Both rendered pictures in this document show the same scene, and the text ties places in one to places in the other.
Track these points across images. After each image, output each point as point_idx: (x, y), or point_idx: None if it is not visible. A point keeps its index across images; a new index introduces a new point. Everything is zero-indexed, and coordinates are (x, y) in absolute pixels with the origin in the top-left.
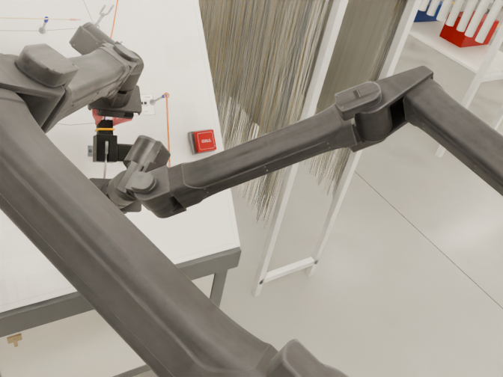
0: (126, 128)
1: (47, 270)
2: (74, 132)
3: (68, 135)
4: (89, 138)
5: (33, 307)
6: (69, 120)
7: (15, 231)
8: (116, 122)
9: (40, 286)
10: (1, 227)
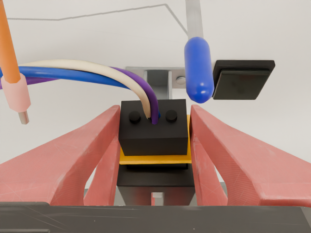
0: (265, 17)
1: (92, 177)
2: (76, 38)
3: (60, 46)
4: (128, 50)
5: (85, 190)
6: (47, 4)
7: None
8: (196, 191)
9: (88, 183)
10: (8, 155)
